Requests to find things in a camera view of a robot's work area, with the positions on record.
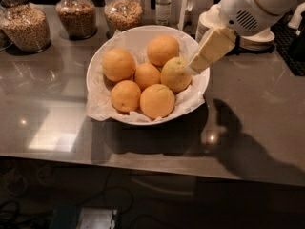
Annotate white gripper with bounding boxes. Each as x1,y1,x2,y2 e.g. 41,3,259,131
186,0,279,74

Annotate yellowish orange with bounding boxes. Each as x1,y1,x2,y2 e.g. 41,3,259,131
160,57,192,93

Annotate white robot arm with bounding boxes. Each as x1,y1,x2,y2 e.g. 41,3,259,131
187,0,304,75

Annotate small middle orange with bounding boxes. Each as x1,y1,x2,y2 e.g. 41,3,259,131
134,63,160,91

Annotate white bowl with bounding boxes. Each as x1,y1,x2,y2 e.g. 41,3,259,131
86,25,211,126

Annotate tall stack paper bowls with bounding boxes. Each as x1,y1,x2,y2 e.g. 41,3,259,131
195,4,223,42

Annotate orange top right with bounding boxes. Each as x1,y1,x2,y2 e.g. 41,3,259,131
147,35,180,67

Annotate clear glass bottle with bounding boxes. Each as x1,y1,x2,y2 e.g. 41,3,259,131
155,0,172,26

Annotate black rubber mat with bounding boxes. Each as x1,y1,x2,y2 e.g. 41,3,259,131
272,19,305,76

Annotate white paper liner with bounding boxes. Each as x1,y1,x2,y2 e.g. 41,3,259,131
85,29,206,124

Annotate orange bottom front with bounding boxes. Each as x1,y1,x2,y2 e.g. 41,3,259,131
140,84,175,119

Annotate glass jar colourful cereal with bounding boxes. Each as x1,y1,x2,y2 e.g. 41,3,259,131
104,0,143,38

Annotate orange top left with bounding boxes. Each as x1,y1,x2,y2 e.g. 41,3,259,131
101,48,136,82

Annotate orange bottom left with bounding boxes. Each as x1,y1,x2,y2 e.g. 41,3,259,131
111,80,141,113

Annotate middle glass cereal jar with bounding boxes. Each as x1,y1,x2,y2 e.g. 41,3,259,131
55,0,96,39

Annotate large glass cereal jar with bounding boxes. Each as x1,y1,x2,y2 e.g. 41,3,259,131
1,0,51,52

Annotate glass jar at edge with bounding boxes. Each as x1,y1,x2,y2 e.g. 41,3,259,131
0,8,11,51

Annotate grey box under table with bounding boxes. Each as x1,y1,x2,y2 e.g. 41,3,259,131
49,206,119,229

